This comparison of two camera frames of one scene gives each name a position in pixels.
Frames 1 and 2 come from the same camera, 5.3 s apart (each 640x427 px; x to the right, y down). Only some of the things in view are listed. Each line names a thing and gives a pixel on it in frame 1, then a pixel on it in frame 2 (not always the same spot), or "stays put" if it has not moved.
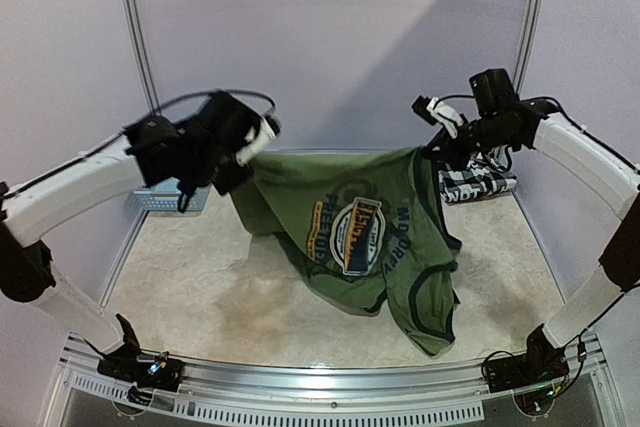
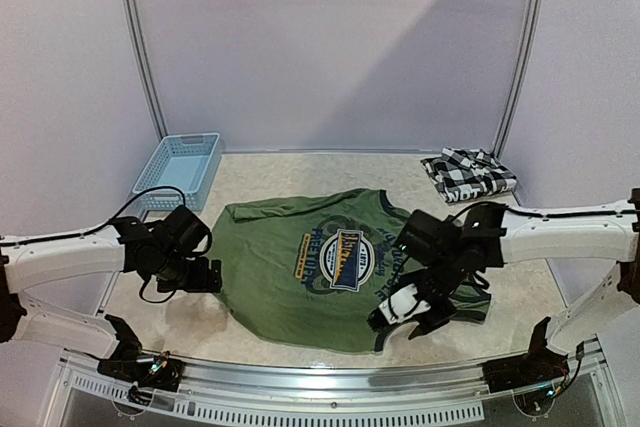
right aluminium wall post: x=535 y=2 stays put
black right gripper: x=445 y=142 → x=431 y=311
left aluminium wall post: x=133 y=7 stays put
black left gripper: x=224 y=186 → x=200 y=282
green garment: x=369 y=225 → x=312 y=268
